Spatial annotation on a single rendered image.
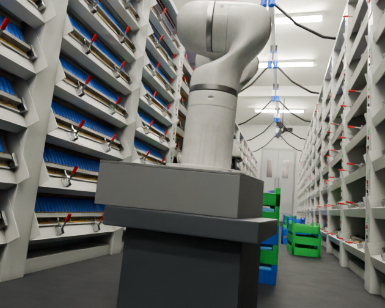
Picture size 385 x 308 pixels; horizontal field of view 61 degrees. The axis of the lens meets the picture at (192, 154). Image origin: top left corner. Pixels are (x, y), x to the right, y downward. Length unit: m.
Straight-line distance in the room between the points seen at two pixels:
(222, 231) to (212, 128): 0.25
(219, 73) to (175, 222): 0.35
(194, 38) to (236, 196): 0.41
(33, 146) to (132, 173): 0.62
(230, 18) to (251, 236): 0.49
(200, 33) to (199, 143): 0.26
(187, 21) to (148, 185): 0.40
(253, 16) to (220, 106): 0.22
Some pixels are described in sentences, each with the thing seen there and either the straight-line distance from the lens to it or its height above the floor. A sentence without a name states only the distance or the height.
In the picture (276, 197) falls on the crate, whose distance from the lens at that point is 1.46.
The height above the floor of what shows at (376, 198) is 0.39.
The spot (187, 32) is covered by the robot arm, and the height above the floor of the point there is 0.70.
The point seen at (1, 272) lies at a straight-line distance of 1.26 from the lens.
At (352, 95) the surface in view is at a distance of 2.46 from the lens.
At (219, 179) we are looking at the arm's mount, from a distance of 0.63.
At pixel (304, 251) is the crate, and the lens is 2.61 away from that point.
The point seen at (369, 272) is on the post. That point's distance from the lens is 1.65.
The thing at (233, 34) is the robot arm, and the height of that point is 0.70.
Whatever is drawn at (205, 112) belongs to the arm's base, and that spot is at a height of 0.51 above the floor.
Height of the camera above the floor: 0.30
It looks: 9 degrees up
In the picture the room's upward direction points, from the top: 5 degrees clockwise
